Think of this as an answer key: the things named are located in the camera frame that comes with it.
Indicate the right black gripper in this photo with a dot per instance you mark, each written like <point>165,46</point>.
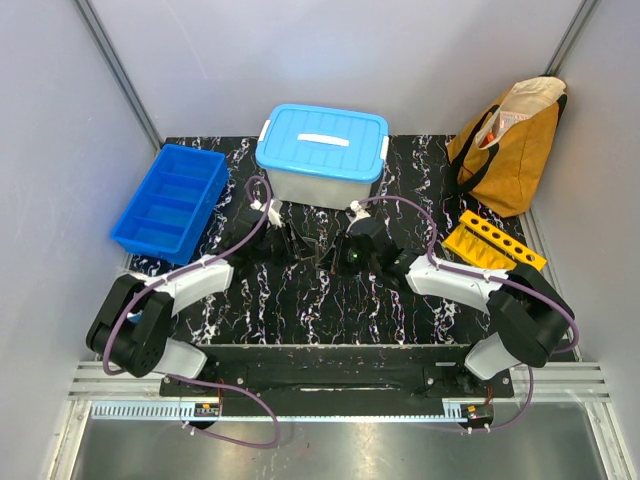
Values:
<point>342,241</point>

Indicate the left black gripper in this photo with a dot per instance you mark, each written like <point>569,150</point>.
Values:
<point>294,247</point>

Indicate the clear test tube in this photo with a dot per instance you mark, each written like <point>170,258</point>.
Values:
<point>318,252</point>

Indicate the white plastic tub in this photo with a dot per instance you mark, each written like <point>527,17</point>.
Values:
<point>314,191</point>

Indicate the light blue plastic lid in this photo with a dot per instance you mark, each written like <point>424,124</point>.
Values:
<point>324,142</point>

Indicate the yellow test tube rack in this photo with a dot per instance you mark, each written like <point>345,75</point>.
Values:
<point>480,244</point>

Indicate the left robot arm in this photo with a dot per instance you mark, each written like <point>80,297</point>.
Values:
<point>132,326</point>

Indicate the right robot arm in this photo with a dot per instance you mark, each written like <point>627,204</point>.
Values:
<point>527,316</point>

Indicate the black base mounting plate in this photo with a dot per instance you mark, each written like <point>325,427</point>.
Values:
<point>341,381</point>

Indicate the blue divided organizer tray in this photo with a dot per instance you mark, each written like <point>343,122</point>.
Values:
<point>170,209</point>

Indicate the yellow canvas tote bag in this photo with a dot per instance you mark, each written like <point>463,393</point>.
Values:
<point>504,176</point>

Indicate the box inside tote bag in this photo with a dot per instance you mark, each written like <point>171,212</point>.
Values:
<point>505,120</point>

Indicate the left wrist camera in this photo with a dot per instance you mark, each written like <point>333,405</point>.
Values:
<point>272,208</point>

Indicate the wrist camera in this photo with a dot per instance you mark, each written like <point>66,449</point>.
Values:
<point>356,212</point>
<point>272,208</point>

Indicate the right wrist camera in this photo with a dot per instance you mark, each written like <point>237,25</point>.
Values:
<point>356,212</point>

